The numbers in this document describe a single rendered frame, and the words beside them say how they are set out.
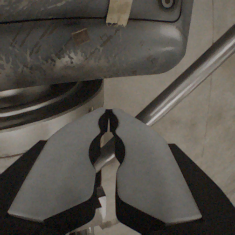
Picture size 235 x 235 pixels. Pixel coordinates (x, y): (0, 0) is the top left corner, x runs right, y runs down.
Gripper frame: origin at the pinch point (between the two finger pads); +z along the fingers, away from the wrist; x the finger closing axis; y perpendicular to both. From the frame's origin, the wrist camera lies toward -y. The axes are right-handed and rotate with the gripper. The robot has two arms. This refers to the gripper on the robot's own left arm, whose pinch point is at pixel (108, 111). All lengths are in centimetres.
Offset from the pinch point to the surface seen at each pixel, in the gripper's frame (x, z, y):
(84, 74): -2.6, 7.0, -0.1
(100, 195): -4, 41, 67
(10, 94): -12.2, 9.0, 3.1
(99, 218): -4, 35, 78
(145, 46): 3.2, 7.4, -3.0
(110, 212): 3, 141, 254
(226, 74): 141, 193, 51
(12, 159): -10.9, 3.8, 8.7
